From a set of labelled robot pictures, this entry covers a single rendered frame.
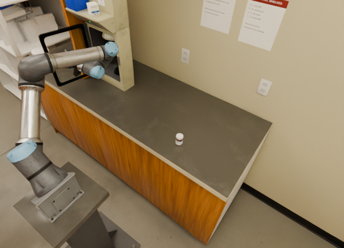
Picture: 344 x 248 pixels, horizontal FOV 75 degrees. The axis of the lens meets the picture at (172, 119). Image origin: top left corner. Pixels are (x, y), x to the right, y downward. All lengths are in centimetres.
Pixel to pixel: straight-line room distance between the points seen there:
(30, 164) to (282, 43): 140
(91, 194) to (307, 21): 141
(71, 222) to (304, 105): 145
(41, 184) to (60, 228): 23
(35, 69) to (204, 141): 99
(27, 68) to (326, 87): 155
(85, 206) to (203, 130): 82
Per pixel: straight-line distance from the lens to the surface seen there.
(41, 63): 122
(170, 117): 156
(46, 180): 113
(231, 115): 166
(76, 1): 161
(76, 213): 125
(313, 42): 145
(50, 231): 125
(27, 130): 129
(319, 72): 150
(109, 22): 151
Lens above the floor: 203
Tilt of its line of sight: 45 degrees down
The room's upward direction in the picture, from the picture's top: 3 degrees clockwise
